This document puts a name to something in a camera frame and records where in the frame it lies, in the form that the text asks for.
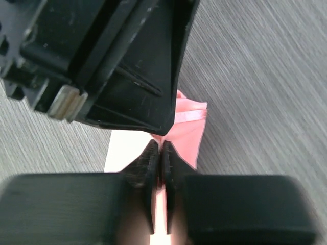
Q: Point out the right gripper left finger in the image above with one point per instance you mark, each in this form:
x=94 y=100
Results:
x=82 y=208

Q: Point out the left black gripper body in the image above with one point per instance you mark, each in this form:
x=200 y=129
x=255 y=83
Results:
x=51 y=49

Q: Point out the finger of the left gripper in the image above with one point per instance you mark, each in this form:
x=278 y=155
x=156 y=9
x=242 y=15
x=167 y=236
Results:
x=136 y=84

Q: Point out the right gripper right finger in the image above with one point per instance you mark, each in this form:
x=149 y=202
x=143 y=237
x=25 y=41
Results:
x=234 y=209

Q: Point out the pink satin napkin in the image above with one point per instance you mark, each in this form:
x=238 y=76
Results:
x=189 y=127

